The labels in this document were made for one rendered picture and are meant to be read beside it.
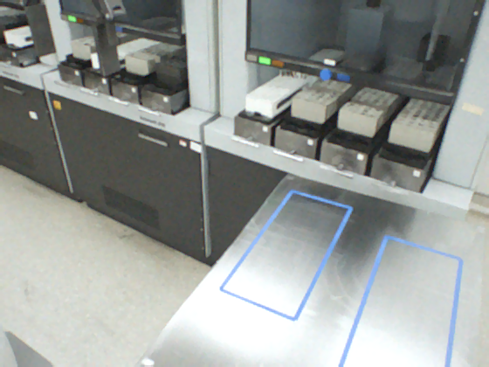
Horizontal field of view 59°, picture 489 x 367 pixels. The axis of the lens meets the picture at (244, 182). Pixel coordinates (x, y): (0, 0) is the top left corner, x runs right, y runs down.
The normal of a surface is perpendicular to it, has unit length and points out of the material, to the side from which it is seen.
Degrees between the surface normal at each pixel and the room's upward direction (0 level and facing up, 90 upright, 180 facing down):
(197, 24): 90
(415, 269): 0
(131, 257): 0
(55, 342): 0
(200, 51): 90
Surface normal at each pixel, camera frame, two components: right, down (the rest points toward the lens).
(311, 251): 0.01, -0.83
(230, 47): -0.54, 0.47
